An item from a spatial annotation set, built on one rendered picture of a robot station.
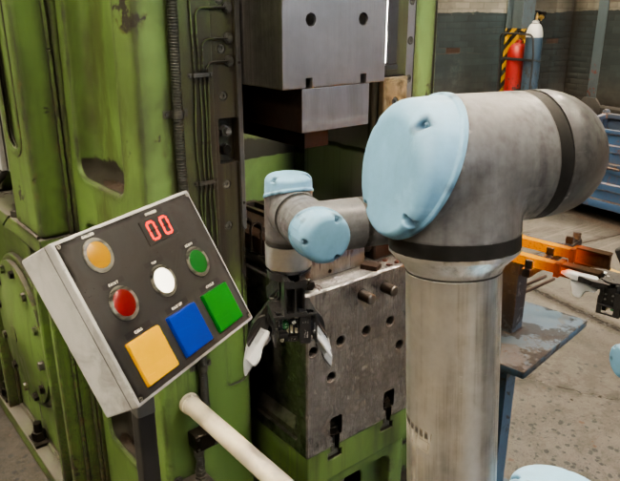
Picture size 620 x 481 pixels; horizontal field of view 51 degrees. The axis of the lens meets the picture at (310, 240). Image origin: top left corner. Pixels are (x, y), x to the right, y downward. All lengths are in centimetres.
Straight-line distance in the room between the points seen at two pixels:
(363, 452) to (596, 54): 931
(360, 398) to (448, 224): 125
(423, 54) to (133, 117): 86
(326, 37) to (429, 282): 97
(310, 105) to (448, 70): 805
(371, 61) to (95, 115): 70
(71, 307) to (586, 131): 76
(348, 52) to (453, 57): 800
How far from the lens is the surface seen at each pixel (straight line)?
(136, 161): 144
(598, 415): 294
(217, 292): 123
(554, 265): 166
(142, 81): 140
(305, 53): 144
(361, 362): 170
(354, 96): 154
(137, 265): 113
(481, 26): 978
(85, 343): 107
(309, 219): 88
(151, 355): 108
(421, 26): 190
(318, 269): 157
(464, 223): 54
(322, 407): 167
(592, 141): 60
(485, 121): 55
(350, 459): 185
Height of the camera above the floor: 153
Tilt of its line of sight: 20 degrees down
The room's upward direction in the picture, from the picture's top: straight up
